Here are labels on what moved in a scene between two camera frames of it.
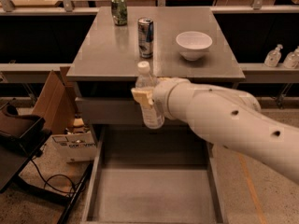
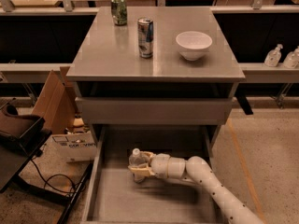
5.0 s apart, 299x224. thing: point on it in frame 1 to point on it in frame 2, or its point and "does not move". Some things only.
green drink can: x=119 y=9 does not move
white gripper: x=161 y=97 to x=160 y=165
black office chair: x=21 y=138 does not move
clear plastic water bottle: x=152 y=118 to x=138 y=159
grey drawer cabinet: x=143 y=175 does not move
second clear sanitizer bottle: x=291 y=60 does not move
